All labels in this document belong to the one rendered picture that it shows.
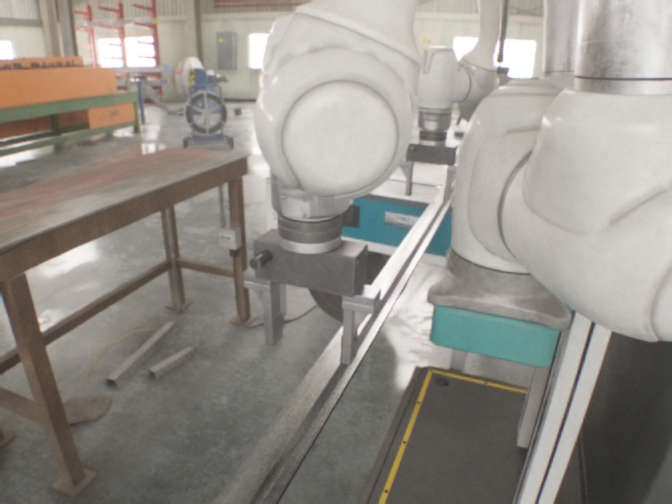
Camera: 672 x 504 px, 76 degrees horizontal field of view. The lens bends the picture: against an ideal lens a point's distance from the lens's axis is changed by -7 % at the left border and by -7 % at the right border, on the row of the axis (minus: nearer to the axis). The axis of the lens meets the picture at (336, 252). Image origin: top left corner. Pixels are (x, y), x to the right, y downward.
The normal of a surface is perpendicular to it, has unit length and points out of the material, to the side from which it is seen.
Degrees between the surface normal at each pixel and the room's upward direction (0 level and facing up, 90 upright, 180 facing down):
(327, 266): 90
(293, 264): 90
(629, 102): 54
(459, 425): 0
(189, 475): 0
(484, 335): 90
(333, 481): 0
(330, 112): 101
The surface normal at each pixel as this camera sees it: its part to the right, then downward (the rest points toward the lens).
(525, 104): -0.42, -0.35
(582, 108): -0.76, -0.42
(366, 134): 0.07, 0.51
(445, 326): -0.37, 0.35
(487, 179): -0.96, -0.07
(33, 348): 0.94, 0.15
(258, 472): 0.02, -0.92
